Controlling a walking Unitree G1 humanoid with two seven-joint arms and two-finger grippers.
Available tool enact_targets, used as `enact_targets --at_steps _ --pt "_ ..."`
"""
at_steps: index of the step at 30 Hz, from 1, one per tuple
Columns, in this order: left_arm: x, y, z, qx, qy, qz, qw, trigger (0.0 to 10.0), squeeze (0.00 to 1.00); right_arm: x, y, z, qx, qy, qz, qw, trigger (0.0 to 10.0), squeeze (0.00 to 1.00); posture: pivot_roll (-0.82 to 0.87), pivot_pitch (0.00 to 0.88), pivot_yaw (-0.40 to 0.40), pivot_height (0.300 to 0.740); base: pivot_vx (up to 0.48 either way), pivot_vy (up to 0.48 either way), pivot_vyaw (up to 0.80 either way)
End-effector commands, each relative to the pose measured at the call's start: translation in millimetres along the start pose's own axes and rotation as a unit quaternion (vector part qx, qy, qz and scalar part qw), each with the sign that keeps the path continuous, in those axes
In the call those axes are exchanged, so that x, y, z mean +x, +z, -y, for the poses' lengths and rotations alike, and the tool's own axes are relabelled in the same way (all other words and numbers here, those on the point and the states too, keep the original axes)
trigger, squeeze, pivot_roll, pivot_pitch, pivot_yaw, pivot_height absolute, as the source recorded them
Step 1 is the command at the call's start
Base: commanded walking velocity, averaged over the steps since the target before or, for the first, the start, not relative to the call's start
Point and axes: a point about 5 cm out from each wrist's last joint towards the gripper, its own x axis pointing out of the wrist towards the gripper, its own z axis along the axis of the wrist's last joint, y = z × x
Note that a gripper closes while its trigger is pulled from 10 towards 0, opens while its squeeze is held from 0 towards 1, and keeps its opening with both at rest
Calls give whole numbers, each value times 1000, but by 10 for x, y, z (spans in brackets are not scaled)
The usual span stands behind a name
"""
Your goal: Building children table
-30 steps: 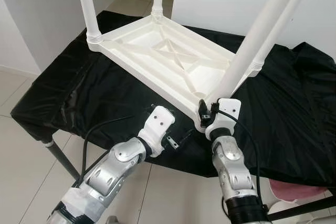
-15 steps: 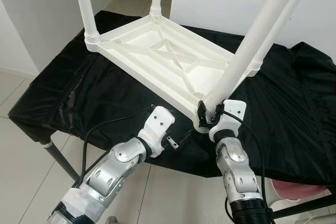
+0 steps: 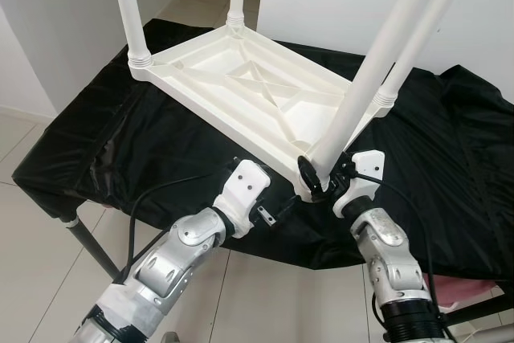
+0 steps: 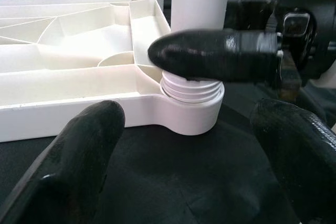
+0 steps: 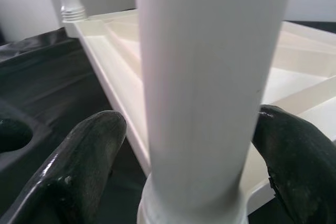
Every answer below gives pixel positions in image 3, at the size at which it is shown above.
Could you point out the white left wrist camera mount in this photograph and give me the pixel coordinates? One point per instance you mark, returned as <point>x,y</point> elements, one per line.
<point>242,190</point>

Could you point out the white plastic table top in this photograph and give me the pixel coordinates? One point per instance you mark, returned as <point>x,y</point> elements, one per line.
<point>241,94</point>

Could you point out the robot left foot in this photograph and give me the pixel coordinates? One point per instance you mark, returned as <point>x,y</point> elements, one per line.
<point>170,336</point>

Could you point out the black cloth table cover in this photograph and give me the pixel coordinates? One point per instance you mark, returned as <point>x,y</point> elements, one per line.
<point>458,166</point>

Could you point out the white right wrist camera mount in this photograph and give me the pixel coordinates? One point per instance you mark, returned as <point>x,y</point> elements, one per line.
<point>365,170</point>

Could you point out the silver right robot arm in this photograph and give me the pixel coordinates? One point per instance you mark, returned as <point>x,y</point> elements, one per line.
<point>393,271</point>

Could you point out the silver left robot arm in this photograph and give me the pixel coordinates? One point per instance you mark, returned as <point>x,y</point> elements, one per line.
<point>165,267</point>

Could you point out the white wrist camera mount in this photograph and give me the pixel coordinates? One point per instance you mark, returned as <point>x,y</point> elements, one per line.
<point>365,170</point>
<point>242,190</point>

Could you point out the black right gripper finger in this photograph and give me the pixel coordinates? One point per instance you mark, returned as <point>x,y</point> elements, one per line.
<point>307,174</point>

